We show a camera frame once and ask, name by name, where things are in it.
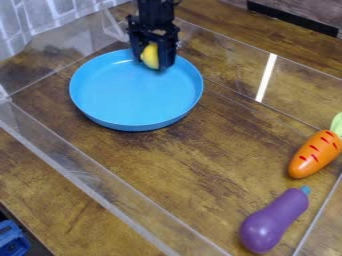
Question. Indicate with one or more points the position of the orange toy carrot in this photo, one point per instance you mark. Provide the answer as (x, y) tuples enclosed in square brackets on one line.
[(319, 150)]

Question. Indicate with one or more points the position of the blue round tray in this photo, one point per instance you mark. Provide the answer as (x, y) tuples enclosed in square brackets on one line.
[(127, 97)]

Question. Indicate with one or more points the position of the blue plastic object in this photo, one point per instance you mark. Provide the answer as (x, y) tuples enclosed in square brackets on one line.
[(14, 242)]

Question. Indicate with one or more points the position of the yellow toy lemon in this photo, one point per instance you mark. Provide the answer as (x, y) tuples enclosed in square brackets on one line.
[(148, 56)]

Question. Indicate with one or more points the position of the clear acrylic enclosure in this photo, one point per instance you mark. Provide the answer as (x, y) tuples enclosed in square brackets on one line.
[(164, 193)]

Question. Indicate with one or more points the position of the dark wooden furniture edge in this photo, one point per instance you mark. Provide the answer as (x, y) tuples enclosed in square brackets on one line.
[(293, 19)]

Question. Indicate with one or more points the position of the white sheer curtain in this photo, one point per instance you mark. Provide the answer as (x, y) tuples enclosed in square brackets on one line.
[(24, 18)]

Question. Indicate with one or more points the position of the purple toy eggplant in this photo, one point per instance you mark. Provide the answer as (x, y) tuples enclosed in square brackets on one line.
[(265, 226)]

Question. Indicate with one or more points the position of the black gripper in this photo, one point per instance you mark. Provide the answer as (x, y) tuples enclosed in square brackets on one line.
[(155, 17)]

